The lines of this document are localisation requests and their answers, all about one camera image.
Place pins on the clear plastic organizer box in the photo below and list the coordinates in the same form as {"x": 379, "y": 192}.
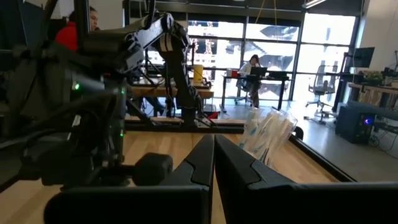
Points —
{"x": 267, "y": 137}

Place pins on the black computer tower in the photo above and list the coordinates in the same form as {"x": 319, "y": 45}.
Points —
{"x": 354, "y": 124}

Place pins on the wooden background table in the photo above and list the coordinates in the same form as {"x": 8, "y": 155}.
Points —
{"x": 155, "y": 91}

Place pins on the small red object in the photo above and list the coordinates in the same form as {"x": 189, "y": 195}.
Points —
{"x": 213, "y": 115}

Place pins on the black laptop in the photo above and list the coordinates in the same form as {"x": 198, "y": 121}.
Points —
{"x": 258, "y": 71}

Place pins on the grey office chair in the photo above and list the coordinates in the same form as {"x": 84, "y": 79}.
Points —
{"x": 323, "y": 90}

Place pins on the person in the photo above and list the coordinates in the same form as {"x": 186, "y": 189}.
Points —
{"x": 248, "y": 67}
{"x": 66, "y": 35}

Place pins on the yellow cylindrical container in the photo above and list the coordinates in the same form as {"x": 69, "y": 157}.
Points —
{"x": 198, "y": 73}

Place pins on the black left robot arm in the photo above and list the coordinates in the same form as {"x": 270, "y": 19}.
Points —
{"x": 93, "y": 93}

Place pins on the wooden workbench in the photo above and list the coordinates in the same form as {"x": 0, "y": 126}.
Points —
{"x": 373, "y": 90}

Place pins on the black office desk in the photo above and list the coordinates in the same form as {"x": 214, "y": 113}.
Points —
{"x": 280, "y": 78}

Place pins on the black wall monitor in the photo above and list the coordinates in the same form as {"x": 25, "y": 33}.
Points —
{"x": 363, "y": 57}

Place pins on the white cup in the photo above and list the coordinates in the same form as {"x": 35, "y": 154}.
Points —
{"x": 229, "y": 72}

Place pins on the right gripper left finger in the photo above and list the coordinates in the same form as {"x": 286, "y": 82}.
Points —
{"x": 140, "y": 205}

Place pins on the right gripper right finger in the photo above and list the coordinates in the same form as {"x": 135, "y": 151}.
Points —
{"x": 311, "y": 205}

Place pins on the red cup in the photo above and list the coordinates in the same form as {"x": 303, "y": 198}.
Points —
{"x": 234, "y": 74}

